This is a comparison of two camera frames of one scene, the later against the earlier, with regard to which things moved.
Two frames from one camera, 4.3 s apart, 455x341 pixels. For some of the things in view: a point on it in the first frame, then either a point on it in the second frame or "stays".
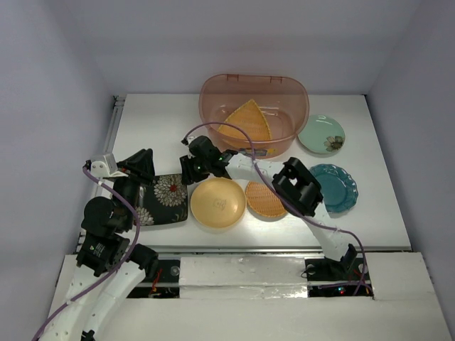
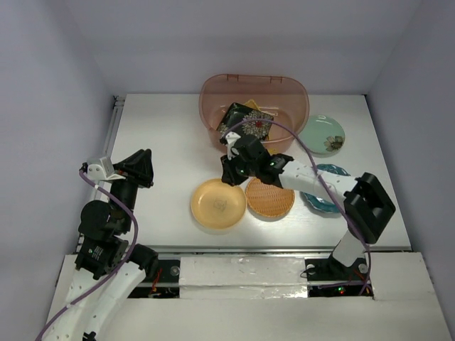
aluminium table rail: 103,187 stays
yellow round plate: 217,202 stays
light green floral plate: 322,134 stays
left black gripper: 141,165 stays
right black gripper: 188,175 → 229,176
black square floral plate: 166,201 → 237,113
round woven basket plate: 263,202 stays
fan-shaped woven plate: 249,117 → 252,104
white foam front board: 267,298 stays
